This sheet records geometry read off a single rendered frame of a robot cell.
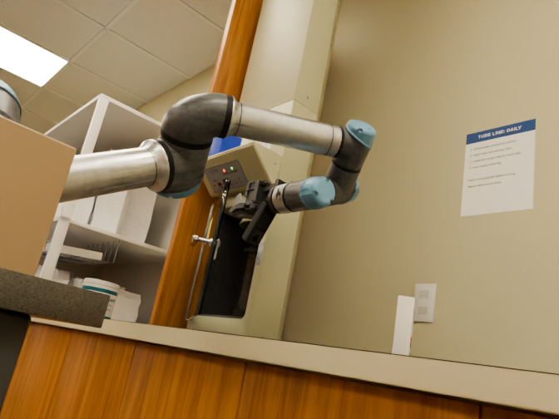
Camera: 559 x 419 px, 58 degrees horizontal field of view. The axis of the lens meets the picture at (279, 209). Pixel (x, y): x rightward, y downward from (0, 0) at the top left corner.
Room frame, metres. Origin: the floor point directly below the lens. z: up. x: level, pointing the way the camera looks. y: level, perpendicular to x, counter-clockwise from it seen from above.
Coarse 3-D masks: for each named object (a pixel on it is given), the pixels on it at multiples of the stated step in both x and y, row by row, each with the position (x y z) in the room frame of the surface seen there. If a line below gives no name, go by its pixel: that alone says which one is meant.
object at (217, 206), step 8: (224, 184) 1.39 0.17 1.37; (224, 192) 1.36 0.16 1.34; (216, 200) 1.53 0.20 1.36; (224, 200) 1.36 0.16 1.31; (216, 208) 1.46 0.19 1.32; (216, 216) 1.39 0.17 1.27; (216, 224) 1.36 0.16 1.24; (216, 232) 1.36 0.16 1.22; (208, 248) 1.42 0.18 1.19; (208, 256) 1.36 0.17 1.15; (200, 264) 1.56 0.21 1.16; (208, 264) 1.36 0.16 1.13; (200, 272) 1.49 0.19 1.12; (200, 280) 1.42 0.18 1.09; (200, 288) 1.36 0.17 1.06; (192, 296) 1.60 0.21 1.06; (200, 296) 1.36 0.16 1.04; (192, 304) 1.52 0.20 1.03; (192, 312) 1.45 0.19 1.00
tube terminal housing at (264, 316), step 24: (288, 168) 1.44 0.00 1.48; (288, 216) 1.46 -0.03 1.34; (264, 240) 1.43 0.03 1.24; (288, 240) 1.47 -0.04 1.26; (264, 264) 1.43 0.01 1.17; (288, 264) 1.48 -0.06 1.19; (264, 288) 1.44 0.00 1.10; (288, 288) 1.58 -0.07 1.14; (264, 312) 1.45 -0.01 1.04; (264, 336) 1.46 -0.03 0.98
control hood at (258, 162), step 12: (252, 144) 1.36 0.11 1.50; (216, 156) 1.50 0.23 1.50; (228, 156) 1.46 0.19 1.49; (240, 156) 1.42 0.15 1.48; (252, 156) 1.39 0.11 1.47; (264, 156) 1.38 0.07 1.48; (276, 156) 1.41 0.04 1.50; (252, 168) 1.42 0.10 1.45; (264, 168) 1.39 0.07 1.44; (276, 168) 1.41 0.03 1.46; (204, 180) 1.62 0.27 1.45; (252, 180) 1.45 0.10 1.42; (240, 192) 1.54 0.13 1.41
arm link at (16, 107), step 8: (0, 80) 0.73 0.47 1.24; (0, 88) 0.71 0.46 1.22; (8, 88) 0.73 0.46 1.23; (0, 96) 0.69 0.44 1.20; (8, 96) 0.72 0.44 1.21; (16, 96) 0.75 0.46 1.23; (0, 104) 0.68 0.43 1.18; (8, 104) 0.70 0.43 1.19; (16, 104) 0.74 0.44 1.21; (8, 112) 0.69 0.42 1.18; (16, 112) 0.72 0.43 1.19; (16, 120) 0.71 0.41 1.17
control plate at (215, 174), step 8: (216, 168) 1.53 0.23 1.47; (224, 168) 1.51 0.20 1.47; (240, 168) 1.45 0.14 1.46; (208, 176) 1.59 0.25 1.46; (216, 176) 1.56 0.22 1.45; (224, 176) 1.53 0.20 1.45; (232, 176) 1.51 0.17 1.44; (240, 176) 1.48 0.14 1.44; (216, 184) 1.59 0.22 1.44; (232, 184) 1.53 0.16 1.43; (240, 184) 1.50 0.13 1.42; (216, 192) 1.61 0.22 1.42
